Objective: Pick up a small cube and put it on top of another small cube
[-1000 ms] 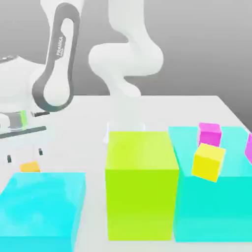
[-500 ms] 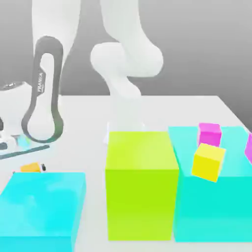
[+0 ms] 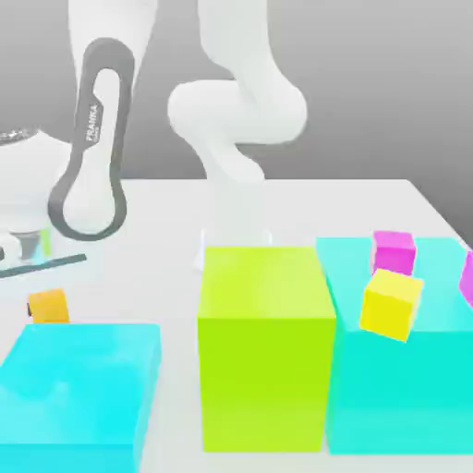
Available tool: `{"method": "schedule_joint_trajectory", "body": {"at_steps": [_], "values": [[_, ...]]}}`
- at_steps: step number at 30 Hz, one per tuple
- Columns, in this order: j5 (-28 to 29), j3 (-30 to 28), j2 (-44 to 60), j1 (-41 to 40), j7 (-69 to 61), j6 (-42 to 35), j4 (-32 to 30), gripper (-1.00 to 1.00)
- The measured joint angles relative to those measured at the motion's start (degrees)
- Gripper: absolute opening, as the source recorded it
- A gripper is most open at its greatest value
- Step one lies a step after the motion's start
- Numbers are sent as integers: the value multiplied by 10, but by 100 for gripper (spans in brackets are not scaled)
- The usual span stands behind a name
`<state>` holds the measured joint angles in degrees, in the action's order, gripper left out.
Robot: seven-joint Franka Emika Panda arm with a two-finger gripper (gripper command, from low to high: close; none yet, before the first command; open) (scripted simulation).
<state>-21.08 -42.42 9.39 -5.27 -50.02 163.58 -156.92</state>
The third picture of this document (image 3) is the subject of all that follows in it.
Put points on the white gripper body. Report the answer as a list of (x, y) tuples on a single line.
[(44, 264)]

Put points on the small orange cube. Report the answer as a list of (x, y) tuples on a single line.
[(50, 306)]

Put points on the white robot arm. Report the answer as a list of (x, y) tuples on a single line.
[(236, 111)]

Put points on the small yellow cube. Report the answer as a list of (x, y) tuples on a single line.
[(388, 306)]

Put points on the small magenta cube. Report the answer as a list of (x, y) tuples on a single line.
[(393, 253), (468, 281)]

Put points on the large cyan box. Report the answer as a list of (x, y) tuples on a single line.
[(74, 388)]

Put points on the large lime green box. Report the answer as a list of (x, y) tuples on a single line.
[(264, 351)]

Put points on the large turquoise box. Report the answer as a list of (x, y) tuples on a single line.
[(399, 388)]

